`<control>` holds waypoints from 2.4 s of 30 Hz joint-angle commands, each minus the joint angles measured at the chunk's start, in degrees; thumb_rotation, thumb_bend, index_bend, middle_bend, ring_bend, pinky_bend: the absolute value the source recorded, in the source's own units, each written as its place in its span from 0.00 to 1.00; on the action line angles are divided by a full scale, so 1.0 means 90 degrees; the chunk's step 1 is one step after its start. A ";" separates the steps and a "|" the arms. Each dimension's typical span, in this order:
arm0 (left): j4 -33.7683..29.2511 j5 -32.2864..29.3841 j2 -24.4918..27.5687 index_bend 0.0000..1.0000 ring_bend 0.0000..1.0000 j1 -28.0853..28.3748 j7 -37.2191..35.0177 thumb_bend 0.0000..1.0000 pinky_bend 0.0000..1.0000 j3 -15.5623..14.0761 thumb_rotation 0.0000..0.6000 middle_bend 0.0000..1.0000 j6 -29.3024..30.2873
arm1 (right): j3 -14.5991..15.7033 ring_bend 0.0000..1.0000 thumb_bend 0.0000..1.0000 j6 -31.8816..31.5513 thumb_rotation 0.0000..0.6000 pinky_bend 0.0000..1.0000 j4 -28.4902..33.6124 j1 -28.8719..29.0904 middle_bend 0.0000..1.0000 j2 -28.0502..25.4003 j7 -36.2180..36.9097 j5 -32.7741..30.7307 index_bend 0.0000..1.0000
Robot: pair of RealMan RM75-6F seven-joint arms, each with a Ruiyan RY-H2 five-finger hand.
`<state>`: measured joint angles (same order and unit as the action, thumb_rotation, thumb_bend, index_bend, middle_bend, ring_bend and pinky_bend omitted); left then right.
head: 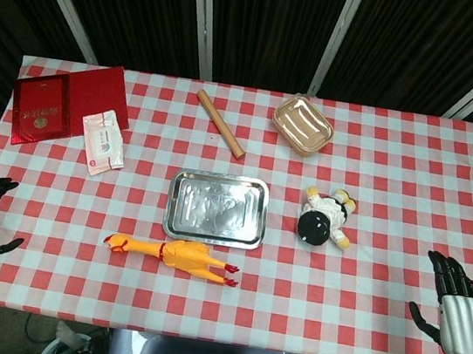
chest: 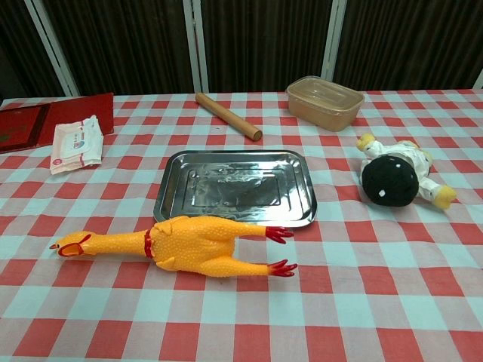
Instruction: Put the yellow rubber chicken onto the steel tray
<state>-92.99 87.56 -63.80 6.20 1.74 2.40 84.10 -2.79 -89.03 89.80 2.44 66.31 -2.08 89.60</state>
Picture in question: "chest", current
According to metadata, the yellow rubber chicken toy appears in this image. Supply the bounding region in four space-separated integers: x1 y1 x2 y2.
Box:
48 215 299 279

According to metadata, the rectangular stainless steel tray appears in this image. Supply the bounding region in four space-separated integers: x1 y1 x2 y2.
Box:
152 149 318 229

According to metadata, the wooden rolling pin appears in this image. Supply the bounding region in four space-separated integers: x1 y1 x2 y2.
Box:
194 92 263 143

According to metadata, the clear lidded plastic food container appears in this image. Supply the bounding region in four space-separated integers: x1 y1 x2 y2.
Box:
285 75 365 132

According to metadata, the black-haired plush doll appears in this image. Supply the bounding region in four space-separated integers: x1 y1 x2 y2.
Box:
356 132 458 210

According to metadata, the red white checkered tablecloth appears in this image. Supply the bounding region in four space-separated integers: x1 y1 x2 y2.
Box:
0 88 483 362

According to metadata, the white pink wet wipes pack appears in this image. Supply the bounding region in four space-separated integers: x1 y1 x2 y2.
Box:
49 115 105 176

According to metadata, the red flat gift box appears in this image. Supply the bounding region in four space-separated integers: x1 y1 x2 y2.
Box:
0 92 115 155

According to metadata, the slanted white frame post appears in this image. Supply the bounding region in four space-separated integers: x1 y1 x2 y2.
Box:
24 0 81 97

